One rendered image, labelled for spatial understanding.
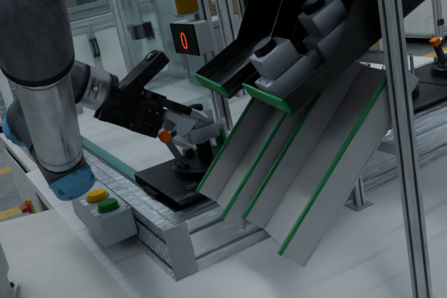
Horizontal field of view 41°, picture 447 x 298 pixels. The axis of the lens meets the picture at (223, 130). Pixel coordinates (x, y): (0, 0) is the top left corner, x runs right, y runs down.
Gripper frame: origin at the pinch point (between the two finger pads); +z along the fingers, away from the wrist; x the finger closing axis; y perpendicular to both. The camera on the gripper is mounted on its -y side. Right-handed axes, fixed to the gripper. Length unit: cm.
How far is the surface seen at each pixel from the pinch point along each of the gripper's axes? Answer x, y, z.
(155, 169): -9.5, 14.2, -0.5
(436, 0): -316, -182, 369
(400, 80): 54, -11, -4
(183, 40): -18.9, -14.5, 0.2
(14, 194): -323, 95, 52
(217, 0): -80, -39, 34
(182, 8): -17.4, -20.8, -3.3
